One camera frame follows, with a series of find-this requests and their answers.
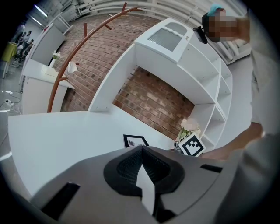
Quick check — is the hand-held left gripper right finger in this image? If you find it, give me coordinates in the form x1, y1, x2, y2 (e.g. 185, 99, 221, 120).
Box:
142, 145, 228, 224

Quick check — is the brown coat rack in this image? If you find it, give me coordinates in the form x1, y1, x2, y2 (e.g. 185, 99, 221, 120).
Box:
47, 2, 144, 113

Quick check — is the white hutch shelf unit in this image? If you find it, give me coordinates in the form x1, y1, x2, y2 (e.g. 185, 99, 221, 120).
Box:
87, 17, 233, 154

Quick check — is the person's right forearm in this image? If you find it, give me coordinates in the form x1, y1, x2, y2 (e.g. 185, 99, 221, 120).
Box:
201, 122, 266, 162

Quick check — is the white cloth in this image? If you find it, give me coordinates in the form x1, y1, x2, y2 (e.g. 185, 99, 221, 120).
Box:
67, 61, 78, 74

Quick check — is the grey partition board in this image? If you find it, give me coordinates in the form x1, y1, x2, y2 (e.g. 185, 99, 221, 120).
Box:
30, 22, 67, 67

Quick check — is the black framed flower picture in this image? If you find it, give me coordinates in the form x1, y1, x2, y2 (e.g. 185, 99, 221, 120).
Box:
123, 134, 150, 150

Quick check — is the person's head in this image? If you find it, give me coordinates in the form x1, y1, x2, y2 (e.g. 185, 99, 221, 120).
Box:
201, 6, 251, 43

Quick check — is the white desk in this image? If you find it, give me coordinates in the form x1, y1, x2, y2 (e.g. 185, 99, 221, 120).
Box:
7, 109, 183, 199

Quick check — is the white side cabinet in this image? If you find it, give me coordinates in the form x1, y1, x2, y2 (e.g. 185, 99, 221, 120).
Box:
21, 58, 76, 115

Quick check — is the white power strip with cables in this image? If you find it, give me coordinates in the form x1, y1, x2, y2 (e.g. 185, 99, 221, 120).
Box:
0, 89, 23, 116

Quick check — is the white tissue box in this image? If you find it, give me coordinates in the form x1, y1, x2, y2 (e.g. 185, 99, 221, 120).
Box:
40, 65, 66, 77

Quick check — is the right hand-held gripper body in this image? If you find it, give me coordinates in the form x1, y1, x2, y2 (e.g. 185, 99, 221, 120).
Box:
174, 133, 207, 158

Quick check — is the black head-worn camera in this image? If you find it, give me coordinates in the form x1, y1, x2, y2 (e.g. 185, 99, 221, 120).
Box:
192, 26, 209, 45

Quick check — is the teal cap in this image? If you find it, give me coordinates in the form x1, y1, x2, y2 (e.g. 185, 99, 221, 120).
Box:
209, 3, 227, 17

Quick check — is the person's grey shirt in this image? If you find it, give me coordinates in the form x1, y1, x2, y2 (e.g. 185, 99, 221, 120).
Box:
218, 8, 280, 224

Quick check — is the pale flower bouquet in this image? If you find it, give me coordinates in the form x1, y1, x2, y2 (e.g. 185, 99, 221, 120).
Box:
178, 117, 202, 141

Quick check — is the ceiling tube light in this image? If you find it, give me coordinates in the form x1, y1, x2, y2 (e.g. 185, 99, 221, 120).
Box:
30, 15, 43, 28
33, 3, 48, 17

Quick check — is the green chair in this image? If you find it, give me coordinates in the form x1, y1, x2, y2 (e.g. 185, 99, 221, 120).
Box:
0, 41, 18, 63

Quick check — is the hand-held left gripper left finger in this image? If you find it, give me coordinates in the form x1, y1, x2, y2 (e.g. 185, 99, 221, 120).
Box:
30, 145, 158, 224

